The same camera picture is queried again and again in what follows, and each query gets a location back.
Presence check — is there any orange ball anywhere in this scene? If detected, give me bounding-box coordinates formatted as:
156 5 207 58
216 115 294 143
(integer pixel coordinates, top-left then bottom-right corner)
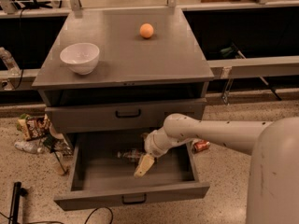
139 23 154 39

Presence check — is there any closed grey upper drawer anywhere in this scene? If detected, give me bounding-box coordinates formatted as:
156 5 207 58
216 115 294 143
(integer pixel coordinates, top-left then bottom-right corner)
46 98 206 133

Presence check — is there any grey drawer cabinet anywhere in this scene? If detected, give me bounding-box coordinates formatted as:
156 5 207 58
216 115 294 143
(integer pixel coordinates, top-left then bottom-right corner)
32 7 215 135

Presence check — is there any clear bottle at left rail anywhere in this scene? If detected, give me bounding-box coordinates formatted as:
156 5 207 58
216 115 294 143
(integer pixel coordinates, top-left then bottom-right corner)
0 47 21 77

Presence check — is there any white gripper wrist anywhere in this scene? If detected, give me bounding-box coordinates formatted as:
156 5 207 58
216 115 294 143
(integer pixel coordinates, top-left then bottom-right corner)
134 128 173 177

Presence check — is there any black stand on floor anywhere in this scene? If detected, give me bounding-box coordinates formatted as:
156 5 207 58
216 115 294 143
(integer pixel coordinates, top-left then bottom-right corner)
8 182 28 224

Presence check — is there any white ceramic bowl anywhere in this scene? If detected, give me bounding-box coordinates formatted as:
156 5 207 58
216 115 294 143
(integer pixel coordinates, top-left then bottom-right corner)
60 43 100 75

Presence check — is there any grey metal rail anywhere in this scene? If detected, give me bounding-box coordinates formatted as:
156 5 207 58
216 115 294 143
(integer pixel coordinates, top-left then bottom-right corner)
207 56 299 79

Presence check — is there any red soda can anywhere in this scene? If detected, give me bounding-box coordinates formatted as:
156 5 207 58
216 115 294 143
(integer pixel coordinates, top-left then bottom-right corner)
192 140 210 154

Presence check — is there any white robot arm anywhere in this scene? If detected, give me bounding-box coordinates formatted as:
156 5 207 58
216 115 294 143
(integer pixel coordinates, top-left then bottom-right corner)
135 113 299 224

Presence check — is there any snack chip bag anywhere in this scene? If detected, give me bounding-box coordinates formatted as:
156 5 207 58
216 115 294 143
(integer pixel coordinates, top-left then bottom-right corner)
17 114 50 141

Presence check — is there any clear plastic water bottle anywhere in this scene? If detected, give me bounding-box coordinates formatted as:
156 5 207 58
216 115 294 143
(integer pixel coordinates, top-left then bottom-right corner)
117 148 144 162

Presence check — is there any open grey bottom drawer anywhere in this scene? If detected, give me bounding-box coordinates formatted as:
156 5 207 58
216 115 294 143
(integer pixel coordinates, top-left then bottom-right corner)
54 129 209 211

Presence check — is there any crushed plastic bottle on floor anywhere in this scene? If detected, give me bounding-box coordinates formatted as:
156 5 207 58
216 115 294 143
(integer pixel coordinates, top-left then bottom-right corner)
14 141 43 154

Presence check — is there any black floor cable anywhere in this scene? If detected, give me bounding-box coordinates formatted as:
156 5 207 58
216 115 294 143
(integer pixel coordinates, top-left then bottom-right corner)
0 206 114 224

